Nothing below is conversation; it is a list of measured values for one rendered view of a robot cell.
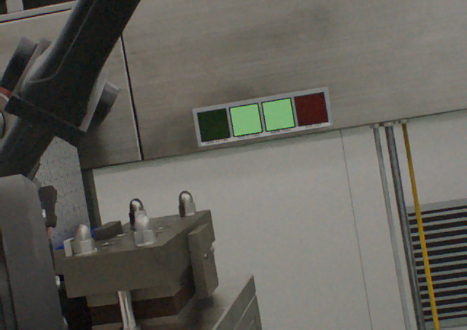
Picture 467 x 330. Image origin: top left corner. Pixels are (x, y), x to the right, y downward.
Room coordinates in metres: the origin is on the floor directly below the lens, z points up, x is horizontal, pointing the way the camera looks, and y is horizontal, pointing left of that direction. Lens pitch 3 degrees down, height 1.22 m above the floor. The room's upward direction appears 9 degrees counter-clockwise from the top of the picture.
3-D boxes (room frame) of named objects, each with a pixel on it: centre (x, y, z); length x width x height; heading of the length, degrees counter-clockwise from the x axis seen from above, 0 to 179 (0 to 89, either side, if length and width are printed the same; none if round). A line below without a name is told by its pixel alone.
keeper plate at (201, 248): (1.65, 0.08, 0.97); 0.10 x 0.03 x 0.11; 170
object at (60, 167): (1.63, 0.29, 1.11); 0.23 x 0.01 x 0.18; 171
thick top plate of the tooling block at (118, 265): (1.65, 0.17, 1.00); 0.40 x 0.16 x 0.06; 170
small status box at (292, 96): (1.78, -0.06, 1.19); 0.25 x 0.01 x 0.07; 80
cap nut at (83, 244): (1.49, 0.25, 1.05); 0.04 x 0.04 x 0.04
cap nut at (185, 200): (1.80, 0.10, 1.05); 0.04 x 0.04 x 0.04
